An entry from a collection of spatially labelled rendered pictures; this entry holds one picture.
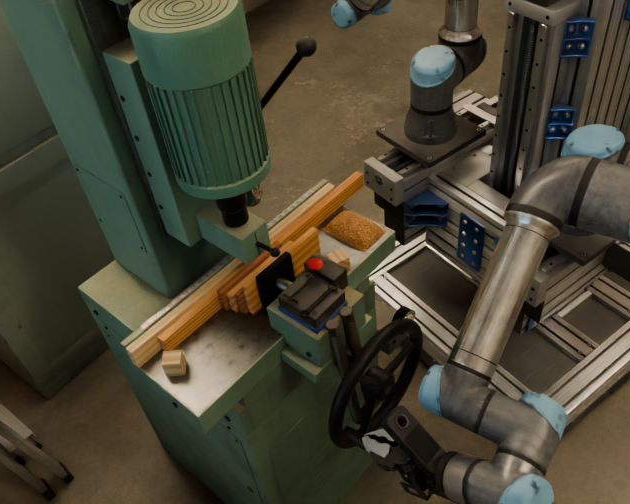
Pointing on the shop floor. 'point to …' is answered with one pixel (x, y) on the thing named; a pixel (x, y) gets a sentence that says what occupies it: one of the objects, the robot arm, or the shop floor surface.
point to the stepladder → (2, 420)
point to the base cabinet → (261, 442)
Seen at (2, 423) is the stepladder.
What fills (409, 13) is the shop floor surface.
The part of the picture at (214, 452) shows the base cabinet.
